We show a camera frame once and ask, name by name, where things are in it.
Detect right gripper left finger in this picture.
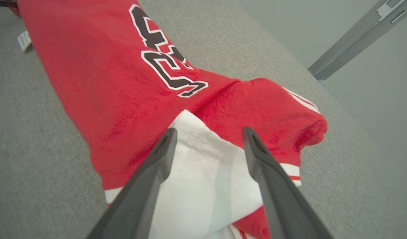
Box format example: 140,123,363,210
87,128,178,239

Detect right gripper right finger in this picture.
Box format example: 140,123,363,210
242,127,333,239

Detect red basketball jersey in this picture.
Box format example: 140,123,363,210
9,0,328,239

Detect grey metal post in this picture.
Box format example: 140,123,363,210
307,0,407,87

